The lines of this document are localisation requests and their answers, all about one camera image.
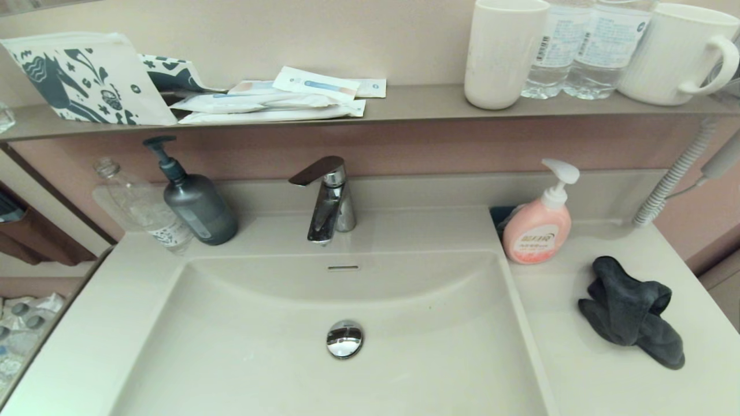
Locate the chrome faucet lever handle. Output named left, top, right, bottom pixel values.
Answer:
left=288, top=156, right=346, bottom=189

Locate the dark grey microfibre cloth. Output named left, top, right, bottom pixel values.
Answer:
left=578, top=255, right=686, bottom=371

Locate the chrome sink faucet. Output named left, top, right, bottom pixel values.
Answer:
left=306, top=168, right=356, bottom=246

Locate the white ceramic sink basin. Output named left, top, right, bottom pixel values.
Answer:
left=110, top=250, right=556, bottom=416

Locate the small white square packet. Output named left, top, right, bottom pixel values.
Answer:
left=353, top=79, right=387, bottom=98

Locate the small dark packet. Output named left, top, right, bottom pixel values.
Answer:
left=490, top=205, right=520, bottom=233

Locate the white packet with blue toothbrush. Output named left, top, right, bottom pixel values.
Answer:
left=272, top=66, right=360, bottom=103

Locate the chrome drain stopper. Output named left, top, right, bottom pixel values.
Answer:
left=325, top=320, right=364, bottom=360

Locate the long white plastic packet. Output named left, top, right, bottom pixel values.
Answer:
left=168, top=91, right=339, bottom=114

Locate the pink hand soap pump bottle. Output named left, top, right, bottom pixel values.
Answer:
left=502, top=158, right=580, bottom=265

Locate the white packet with peach print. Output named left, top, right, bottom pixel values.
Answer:
left=227, top=80, right=290, bottom=96

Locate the grey pump dispenser bottle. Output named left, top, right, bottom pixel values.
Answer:
left=143, top=136, right=238, bottom=246

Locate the white plain tumbler cup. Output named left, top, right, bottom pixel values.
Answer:
left=464, top=0, right=550, bottom=110

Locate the clear empty plastic bottle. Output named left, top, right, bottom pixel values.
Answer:
left=92, top=158, right=194, bottom=256

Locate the small white teal print pouch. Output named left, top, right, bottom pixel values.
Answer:
left=136, top=54, right=226, bottom=94

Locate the clear water bottle white label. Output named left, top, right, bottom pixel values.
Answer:
left=563, top=0, right=657, bottom=100
left=520, top=0, right=597, bottom=100

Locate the large white teal print pouch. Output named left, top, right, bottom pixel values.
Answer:
left=0, top=32, right=177, bottom=127

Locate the white ribbed mug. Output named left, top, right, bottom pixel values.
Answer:
left=616, top=2, right=740, bottom=106

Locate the grey blue object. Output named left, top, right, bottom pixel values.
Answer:
left=0, top=191, right=25, bottom=223

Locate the plastic wrapped bottle pack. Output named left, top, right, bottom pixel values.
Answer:
left=0, top=292, right=67, bottom=393

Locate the grey wall shelf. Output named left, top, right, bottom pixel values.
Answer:
left=0, top=84, right=740, bottom=143

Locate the white coiled cord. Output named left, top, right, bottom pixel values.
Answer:
left=632, top=118, right=719, bottom=227

